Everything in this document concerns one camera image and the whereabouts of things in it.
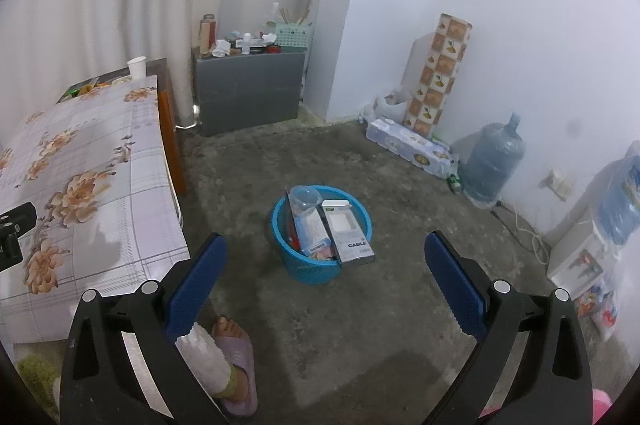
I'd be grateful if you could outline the blue plastic mesh basket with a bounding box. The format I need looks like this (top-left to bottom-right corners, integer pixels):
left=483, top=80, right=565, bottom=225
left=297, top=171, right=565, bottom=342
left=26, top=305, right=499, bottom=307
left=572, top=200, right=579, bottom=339
left=271, top=185, right=373, bottom=284

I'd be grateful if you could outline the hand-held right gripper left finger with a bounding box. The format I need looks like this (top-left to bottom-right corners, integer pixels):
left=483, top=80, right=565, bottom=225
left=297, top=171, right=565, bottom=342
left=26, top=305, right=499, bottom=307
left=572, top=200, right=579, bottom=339
left=59, top=232, right=229, bottom=425

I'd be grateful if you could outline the white plastic bag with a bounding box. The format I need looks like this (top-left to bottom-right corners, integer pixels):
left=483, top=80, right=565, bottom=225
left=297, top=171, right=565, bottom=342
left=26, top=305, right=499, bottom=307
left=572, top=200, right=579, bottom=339
left=372, top=90, right=414, bottom=122

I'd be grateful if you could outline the grey cabinet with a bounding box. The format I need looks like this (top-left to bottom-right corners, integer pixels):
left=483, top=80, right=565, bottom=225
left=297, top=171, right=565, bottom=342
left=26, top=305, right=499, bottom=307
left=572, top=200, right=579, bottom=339
left=192, top=46, right=307, bottom=138

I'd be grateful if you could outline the purple slipper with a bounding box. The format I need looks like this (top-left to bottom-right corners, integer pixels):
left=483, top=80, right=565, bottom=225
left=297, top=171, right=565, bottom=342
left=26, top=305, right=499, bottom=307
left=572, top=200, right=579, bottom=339
left=212, top=322, right=260, bottom=417

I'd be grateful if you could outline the wooden chopsticks bundle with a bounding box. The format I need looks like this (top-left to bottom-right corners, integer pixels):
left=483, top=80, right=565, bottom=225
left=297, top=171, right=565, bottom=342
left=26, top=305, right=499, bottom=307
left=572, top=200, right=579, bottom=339
left=279, top=7, right=311, bottom=26

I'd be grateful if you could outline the brown wooden table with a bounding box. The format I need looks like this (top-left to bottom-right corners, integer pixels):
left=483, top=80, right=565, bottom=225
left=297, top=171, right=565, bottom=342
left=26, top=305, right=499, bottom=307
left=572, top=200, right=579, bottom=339
left=144, top=57, right=188, bottom=197

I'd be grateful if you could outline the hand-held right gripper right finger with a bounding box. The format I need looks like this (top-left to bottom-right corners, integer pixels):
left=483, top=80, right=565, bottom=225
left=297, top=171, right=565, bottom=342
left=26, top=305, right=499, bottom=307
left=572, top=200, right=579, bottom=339
left=424, top=230, right=593, bottom=425

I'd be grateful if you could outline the white water dispenser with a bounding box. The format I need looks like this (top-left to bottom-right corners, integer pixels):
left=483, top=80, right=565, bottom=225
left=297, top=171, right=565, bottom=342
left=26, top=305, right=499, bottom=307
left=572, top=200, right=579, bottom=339
left=545, top=155, right=640, bottom=302

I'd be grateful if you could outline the white blue box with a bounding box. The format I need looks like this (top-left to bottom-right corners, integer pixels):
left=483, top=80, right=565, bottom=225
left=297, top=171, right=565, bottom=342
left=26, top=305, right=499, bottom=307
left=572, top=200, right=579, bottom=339
left=292, top=204, right=335, bottom=256

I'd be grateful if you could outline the white wall socket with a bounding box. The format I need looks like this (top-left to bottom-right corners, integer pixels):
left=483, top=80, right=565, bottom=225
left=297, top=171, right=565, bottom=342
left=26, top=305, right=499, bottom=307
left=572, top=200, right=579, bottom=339
left=542, top=169, right=574, bottom=201

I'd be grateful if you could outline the clear plastic cup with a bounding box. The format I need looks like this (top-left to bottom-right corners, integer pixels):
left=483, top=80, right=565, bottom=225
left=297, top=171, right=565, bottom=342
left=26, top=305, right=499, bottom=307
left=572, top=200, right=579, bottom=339
left=288, top=184, right=322, bottom=214

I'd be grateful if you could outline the floral tablecloth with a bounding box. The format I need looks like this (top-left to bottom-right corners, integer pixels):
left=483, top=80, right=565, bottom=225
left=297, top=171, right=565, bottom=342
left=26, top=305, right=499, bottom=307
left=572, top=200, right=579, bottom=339
left=0, top=74, right=192, bottom=347

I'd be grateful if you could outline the white power cable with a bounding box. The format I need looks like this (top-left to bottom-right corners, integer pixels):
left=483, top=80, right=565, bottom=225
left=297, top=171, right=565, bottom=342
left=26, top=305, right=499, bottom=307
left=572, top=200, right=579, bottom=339
left=492, top=199, right=551, bottom=264

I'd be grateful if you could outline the grey cable box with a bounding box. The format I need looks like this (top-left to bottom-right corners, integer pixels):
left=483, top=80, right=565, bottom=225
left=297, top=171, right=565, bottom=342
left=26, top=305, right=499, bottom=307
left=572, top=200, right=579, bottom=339
left=318, top=198, right=376, bottom=267

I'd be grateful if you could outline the person's foot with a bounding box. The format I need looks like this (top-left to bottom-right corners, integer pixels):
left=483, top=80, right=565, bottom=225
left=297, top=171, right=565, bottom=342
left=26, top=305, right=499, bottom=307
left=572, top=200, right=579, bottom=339
left=215, top=316, right=258, bottom=406

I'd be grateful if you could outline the printed plastic bag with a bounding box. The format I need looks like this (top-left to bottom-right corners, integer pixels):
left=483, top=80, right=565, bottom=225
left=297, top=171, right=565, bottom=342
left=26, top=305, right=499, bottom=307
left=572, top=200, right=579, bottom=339
left=574, top=279, right=626, bottom=342

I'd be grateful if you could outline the tall tile pattern box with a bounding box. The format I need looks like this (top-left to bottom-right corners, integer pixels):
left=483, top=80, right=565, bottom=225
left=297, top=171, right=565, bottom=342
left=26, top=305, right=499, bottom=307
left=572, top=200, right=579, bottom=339
left=402, top=13, right=474, bottom=138

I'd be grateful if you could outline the blue dispenser water jug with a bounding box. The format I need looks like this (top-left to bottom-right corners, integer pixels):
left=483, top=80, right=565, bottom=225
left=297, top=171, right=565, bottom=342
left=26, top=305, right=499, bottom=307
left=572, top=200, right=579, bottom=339
left=597, top=140, right=640, bottom=247

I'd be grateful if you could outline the green fluffy cloth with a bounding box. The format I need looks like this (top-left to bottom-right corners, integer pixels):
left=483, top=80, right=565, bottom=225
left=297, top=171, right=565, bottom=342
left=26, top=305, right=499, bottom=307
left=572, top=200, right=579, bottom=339
left=14, top=352, right=61, bottom=412

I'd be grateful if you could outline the small green basket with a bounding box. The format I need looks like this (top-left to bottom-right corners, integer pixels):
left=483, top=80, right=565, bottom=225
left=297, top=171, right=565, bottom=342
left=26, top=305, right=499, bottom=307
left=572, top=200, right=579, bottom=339
left=274, top=22, right=314, bottom=51

